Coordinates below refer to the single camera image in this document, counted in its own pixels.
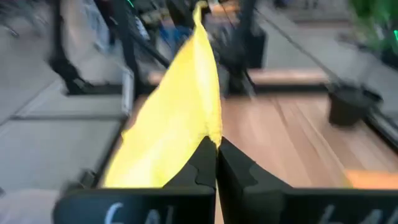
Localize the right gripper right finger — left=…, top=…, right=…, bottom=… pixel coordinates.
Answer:
left=217, top=137, right=398, bottom=224

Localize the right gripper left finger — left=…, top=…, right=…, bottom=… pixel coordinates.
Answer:
left=52, top=136, right=218, bottom=224

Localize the yellow microfiber towel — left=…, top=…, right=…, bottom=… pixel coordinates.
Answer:
left=102, top=0, right=223, bottom=189

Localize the green plant in black pot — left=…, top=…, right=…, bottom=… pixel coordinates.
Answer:
left=328, top=0, right=398, bottom=127

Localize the black rig leg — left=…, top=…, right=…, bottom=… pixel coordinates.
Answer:
left=49, top=0, right=124, bottom=96

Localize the silver metal bracket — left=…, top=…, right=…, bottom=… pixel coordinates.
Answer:
left=121, top=70, right=135, bottom=116

